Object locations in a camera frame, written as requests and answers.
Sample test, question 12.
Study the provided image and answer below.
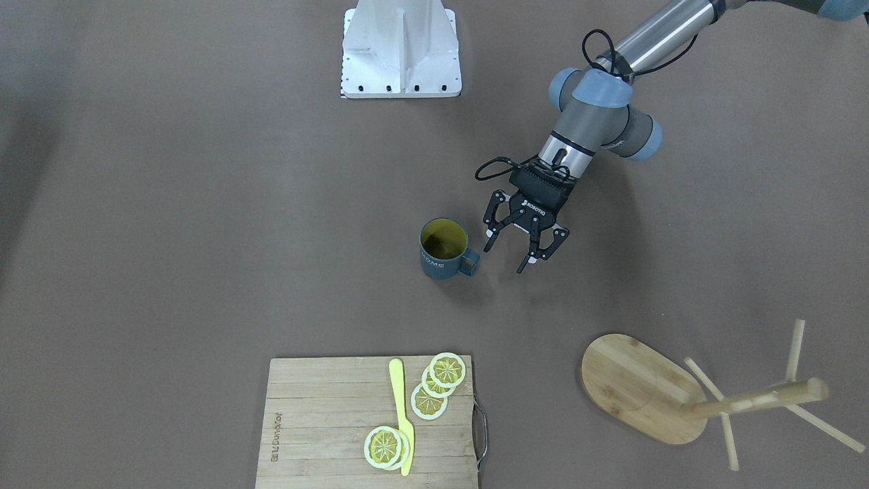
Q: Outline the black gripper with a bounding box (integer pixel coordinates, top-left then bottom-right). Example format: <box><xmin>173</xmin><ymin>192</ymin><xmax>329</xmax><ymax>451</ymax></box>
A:
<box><xmin>482</xmin><ymin>166</ymin><xmax>574</xmax><ymax>274</ymax></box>

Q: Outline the blue cup yellow inside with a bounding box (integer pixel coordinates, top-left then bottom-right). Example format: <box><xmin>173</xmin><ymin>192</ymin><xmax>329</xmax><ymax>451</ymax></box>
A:
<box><xmin>418</xmin><ymin>217</ymin><xmax>480</xmax><ymax>280</ymax></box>

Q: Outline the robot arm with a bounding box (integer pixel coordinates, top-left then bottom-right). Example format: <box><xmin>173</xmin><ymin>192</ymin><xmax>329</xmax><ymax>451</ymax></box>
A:
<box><xmin>482</xmin><ymin>1</ymin><xmax>742</xmax><ymax>272</ymax></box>

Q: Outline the wooden cup storage rack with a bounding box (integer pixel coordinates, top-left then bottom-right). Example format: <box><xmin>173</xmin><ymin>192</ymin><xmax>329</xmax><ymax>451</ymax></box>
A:
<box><xmin>578</xmin><ymin>319</ymin><xmax>866</xmax><ymax>471</ymax></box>

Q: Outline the lemon slice middle overlapped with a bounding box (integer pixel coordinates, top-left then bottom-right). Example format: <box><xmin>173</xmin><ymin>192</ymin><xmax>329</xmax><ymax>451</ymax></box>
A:
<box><xmin>421</xmin><ymin>367</ymin><xmax>456</xmax><ymax>399</ymax></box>

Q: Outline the yellow plastic knife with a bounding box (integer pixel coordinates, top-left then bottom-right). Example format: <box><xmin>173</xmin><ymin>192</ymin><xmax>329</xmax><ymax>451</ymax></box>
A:
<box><xmin>388</xmin><ymin>358</ymin><xmax>415</xmax><ymax>477</ymax></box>

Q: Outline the lemon slice under knife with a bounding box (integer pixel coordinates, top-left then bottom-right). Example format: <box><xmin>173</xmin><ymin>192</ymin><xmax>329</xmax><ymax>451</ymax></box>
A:
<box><xmin>385</xmin><ymin>430</ymin><xmax>413</xmax><ymax>471</ymax></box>

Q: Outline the wooden cutting board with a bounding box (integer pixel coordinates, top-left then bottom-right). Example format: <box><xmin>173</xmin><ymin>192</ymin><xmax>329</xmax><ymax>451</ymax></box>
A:
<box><xmin>255</xmin><ymin>355</ymin><xmax>487</xmax><ymax>488</ymax></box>

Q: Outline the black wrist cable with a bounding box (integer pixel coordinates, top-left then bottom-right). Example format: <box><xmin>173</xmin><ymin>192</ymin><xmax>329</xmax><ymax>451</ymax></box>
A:
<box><xmin>475</xmin><ymin>157</ymin><xmax>544</xmax><ymax>183</ymax></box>

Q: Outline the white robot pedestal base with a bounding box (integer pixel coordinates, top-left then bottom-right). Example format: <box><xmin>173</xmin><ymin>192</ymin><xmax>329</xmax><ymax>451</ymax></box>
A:
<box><xmin>339</xmin><ymin>1</ymin><xmax>462</xmax><ymax>99</ymax></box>

